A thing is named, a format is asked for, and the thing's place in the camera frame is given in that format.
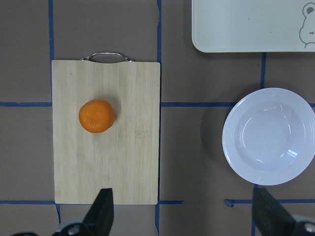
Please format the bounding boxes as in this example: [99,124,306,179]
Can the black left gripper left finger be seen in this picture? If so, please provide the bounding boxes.
[83,188,114,236]

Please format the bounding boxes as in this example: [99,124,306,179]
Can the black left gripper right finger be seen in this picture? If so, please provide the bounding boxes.
[252,188,295,236]

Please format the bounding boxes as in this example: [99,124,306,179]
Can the white round plate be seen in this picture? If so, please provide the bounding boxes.
[222,88,315,186]

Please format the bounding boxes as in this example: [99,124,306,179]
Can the orange mandarin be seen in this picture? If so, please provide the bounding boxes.
[78,99,116,133]

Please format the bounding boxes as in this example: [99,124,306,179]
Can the cream bear tray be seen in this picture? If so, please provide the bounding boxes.
[191,0,315,53]

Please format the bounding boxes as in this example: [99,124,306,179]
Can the bamboo cutting board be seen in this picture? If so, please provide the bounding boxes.
[52,58,160,205]

